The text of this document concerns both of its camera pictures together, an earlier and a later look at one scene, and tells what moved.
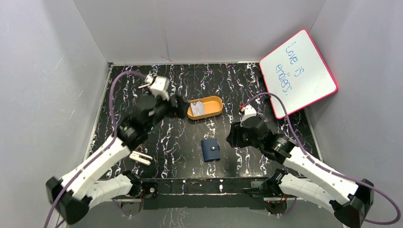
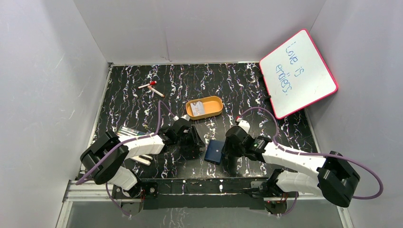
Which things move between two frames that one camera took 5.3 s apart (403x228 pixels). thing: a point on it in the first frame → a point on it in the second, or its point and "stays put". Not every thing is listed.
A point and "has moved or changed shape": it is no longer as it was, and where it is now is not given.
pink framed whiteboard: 296,72 stays put
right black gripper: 236,129 → 227,149
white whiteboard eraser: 140,158 stays put
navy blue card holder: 211,150 has moved or changed shape
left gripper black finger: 180,106 → 189,142
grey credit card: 197,108 stays put
